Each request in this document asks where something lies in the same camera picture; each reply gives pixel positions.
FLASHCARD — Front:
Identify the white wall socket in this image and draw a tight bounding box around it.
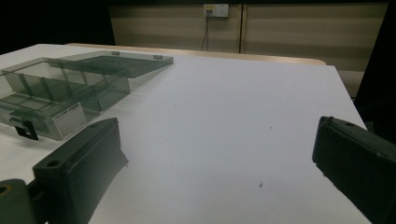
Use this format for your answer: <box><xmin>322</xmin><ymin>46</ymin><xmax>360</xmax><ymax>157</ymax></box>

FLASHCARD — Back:
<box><xmin>203</xmin><ymin>3</ymin><xmax>230</xmax><ymax>19</ymax></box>

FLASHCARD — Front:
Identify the clear plastic compartment box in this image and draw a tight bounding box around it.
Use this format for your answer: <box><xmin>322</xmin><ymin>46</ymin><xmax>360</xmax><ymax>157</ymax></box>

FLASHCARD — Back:
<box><xmin>0</xmin><ymin>50</ymin><xmax>175</xmax><ymax>142</ymax></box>

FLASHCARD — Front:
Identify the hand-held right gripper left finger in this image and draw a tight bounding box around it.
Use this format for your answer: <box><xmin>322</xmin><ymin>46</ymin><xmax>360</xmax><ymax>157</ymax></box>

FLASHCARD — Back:
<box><xmin>32</xmin><ymin>117</ymin><xmax>130</xmax><ymax>224</ymax></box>

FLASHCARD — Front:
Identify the black cable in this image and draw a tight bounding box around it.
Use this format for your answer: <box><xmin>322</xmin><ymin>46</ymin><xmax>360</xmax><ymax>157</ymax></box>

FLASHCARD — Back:
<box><xmin>201</xmin><ymin>10</ymin><xmax>211</xmax><ymax>52</ymax></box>

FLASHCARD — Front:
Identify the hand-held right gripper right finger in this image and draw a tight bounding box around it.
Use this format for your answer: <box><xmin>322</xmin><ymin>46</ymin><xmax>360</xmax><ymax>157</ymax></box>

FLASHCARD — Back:
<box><xmin>312</xmin><ymin>116</ymin><xmax>396</xmax><ymax>224</ymax></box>

